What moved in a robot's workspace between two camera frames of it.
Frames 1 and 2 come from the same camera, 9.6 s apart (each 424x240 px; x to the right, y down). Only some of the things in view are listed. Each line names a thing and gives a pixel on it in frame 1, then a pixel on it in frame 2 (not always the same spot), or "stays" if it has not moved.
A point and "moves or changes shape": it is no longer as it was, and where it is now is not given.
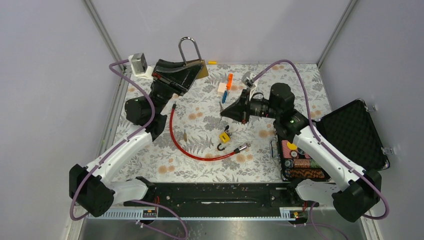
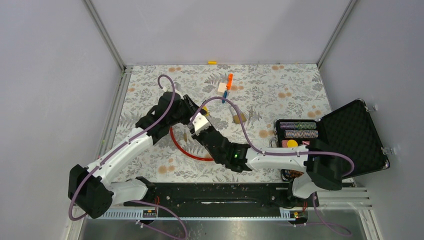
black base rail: x=221 y=195 stays
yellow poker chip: x=291 y=146 stays
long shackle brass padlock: x=204 y=72 moves or changes shape
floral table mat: x=202 y=144 stays
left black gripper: x=178 y=81 → x=190 y=105
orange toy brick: x=229 y=79 stays
